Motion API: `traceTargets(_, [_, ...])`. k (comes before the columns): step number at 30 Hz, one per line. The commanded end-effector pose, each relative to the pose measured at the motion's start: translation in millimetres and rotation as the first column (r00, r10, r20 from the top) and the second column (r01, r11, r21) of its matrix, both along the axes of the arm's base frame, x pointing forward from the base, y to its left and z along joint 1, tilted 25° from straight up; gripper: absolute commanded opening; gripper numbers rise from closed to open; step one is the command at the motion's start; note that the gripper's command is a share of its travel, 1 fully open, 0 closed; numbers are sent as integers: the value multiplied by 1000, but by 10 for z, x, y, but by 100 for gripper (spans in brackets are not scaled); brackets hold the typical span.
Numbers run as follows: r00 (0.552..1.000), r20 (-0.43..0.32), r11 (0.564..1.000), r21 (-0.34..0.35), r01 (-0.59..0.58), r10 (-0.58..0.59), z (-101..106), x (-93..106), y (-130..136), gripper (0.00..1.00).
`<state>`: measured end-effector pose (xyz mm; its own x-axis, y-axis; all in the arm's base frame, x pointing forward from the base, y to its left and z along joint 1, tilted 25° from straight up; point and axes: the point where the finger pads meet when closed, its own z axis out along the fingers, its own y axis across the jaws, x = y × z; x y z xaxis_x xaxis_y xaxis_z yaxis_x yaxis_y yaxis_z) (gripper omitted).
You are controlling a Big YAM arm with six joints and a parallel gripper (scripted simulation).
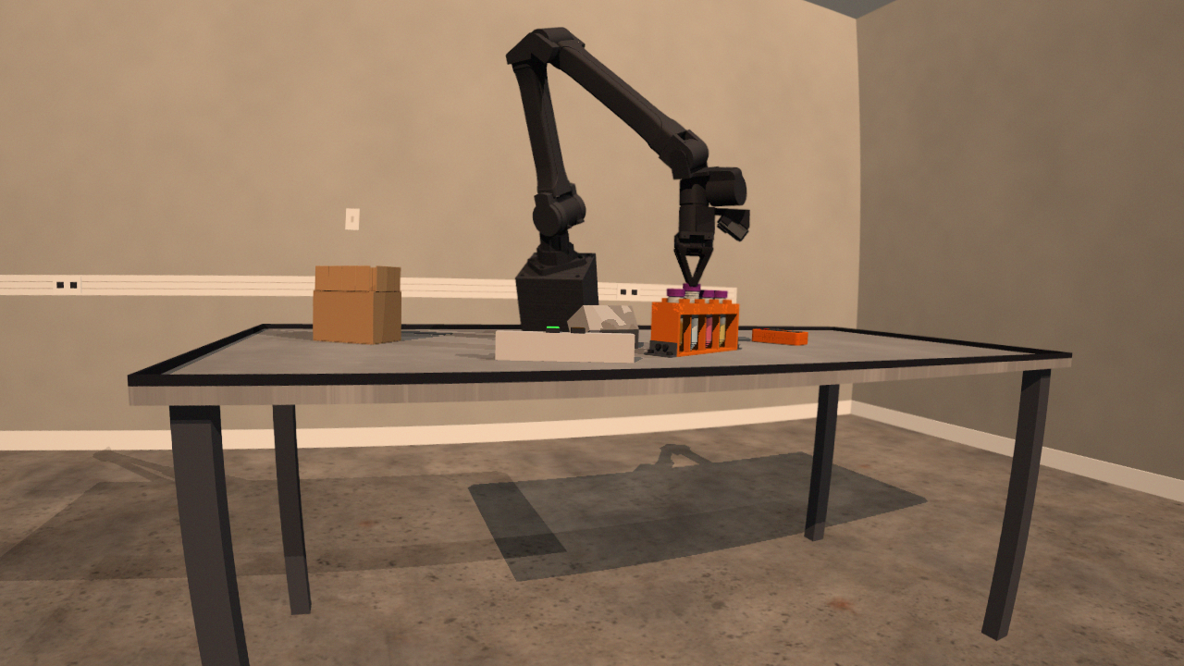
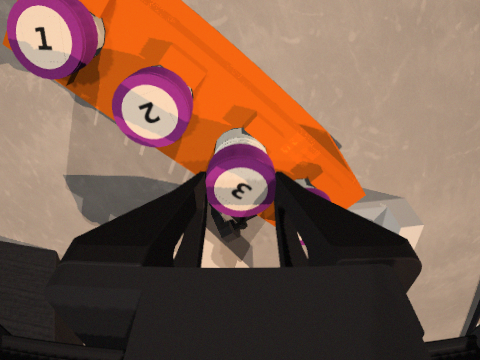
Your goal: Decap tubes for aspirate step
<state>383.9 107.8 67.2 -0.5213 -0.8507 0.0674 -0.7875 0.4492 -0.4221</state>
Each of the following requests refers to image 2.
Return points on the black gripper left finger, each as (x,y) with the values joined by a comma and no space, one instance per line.
(149,234)

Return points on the black table edge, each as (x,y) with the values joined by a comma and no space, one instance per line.
(474,320)

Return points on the beige key housing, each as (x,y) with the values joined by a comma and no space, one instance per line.
(223,246)

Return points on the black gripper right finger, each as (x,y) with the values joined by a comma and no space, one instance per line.
(335,236)

